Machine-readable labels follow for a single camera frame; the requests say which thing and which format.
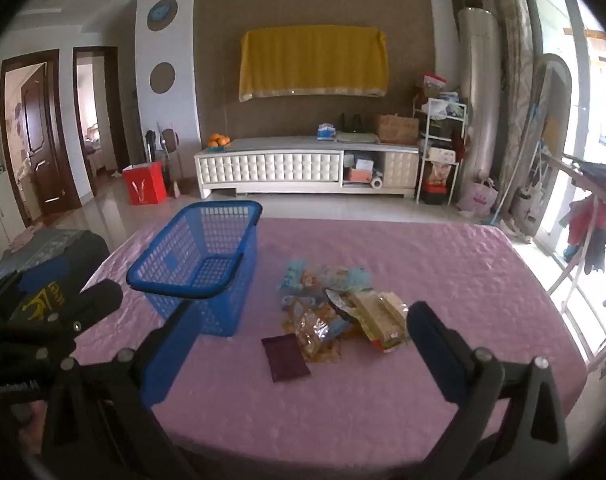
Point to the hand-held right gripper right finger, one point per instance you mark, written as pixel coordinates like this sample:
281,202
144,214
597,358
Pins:
428,340

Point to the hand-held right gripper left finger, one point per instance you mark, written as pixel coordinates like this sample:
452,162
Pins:
168,355

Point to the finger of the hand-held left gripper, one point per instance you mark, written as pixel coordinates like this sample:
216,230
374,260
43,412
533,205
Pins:
100,297

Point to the orange snack packet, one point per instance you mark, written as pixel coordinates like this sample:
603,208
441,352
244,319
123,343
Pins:
389,344

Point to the biscuit stick packet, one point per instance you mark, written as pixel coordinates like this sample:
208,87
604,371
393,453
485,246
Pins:
394,310

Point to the blue plastic basket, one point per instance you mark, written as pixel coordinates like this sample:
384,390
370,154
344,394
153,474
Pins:
218,310

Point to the dark silver snack packet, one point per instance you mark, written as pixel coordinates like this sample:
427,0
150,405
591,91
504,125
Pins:
340,306

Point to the clear pastry packet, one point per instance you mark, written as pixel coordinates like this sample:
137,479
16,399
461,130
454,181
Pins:
313,335

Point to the purple snack packet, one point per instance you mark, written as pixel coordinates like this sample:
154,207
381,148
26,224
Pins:
285,358

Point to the small light blue snack packet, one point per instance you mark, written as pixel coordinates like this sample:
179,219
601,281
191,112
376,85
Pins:
294,275

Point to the dark grey printed chair cover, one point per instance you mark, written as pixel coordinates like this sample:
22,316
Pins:
83,255

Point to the pink tablecloth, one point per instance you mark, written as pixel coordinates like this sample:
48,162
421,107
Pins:
408,260

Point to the pink cloth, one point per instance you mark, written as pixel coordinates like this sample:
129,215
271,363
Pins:
25,238

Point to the red gift bag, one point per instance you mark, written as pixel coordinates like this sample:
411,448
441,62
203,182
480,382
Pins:
144,184

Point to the broom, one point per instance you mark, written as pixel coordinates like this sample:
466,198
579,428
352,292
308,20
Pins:
175,187

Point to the pink shopping bag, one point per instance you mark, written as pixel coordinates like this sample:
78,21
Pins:
478,199

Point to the red printed carton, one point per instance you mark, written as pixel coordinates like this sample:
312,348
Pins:
444,176

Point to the paper towel roll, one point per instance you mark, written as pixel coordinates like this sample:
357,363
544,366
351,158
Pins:
377,182

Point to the orange box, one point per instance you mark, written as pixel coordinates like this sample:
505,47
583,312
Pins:
360,175

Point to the brown wooden panel door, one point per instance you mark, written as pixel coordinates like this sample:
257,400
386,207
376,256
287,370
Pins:
38,125

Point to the plate of oranges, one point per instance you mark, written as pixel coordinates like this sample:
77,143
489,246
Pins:
218,141

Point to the clothes drying rack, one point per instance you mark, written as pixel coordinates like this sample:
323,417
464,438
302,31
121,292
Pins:
590,220

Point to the white tufted television cabinet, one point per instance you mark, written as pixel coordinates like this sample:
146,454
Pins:
268,167

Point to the cardboard box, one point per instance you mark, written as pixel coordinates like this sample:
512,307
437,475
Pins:
397,129

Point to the white metal shelf rack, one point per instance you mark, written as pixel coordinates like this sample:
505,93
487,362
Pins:
440,125

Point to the green flat pad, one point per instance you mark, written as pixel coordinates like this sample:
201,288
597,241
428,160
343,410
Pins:
355,137

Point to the blue tissue box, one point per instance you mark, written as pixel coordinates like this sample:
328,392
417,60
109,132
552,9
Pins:
327,132

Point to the silver standing air conditioner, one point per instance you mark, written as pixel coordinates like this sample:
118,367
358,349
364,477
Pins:
480,100

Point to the red white gift box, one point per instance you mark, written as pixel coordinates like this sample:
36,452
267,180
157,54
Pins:
434,82

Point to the patterned mattress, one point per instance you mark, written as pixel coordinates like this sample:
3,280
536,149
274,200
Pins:
515,60

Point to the yellow cloth cover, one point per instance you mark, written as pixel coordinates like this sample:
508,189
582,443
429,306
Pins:
313,60

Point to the open brown door frame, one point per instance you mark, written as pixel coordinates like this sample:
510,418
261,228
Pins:
114,125

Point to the plain round brown wall decor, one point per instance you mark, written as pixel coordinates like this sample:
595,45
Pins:
162,78

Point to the round wall decor blue centre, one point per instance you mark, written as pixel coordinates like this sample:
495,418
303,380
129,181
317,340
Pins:
162,11

